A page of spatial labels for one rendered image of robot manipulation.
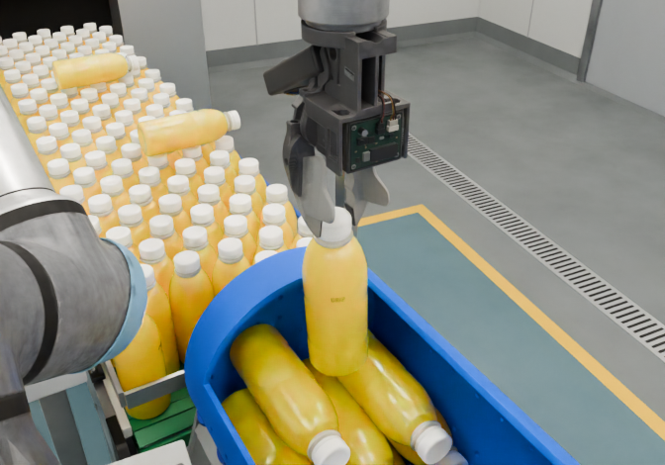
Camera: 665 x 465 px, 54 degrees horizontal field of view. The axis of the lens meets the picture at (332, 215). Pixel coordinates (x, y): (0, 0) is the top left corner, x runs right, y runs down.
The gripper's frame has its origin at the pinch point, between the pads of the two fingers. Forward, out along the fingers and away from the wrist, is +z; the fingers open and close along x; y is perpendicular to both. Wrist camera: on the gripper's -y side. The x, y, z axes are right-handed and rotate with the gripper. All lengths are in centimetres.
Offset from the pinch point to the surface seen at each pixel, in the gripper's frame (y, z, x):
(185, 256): -34.5, 23.4, -6.2
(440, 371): 4.5, 24.2, 12.7
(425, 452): 14.0, 22.8, 2.8
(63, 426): -35, 48, -30
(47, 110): -108, 23, -14
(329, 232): 1.5, 0.8, -1.3
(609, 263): -92, 134, 195
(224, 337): -5.0, 15.0, -11.2
